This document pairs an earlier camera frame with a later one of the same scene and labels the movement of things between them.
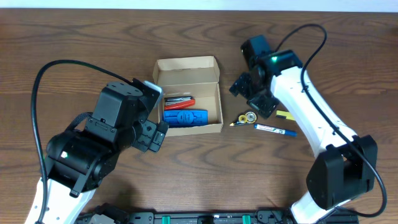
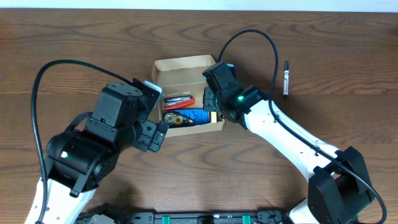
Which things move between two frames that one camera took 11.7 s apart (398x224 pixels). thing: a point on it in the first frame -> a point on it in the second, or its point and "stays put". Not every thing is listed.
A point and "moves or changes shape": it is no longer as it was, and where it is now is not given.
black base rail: (203, 218) stays put
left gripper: (149, 135) stays put
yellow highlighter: (284, 115) -> (214, 117)
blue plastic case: (178, 118) stays put
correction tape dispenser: (249, 117) moves or changes shape
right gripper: (252, 93) -> (209, 101)
